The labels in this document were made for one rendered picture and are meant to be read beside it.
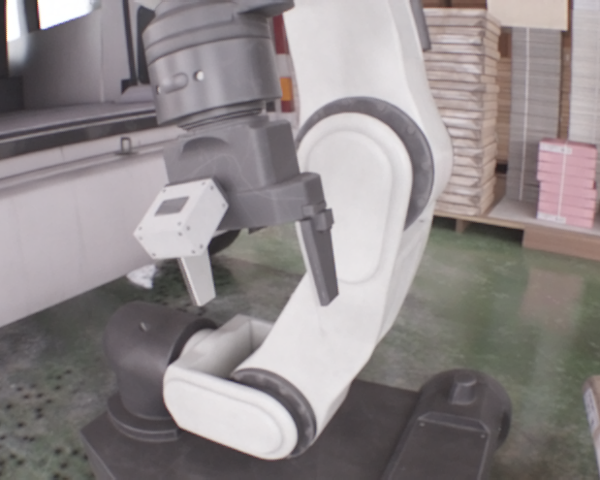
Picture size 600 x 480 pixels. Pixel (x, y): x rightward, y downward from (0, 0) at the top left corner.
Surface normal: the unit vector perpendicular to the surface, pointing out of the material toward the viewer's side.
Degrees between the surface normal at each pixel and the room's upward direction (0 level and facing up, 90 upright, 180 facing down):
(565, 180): 90
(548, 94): 90
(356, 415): 0
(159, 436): 90
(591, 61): 90
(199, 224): 78
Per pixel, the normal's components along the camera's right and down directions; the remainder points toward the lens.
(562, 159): -0.53, 0.29
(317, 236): 0.89, -0.06
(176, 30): -0.24, 0.29
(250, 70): 0.64, 0.07
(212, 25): 0.26, 0.19
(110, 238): 0.84, 0.18
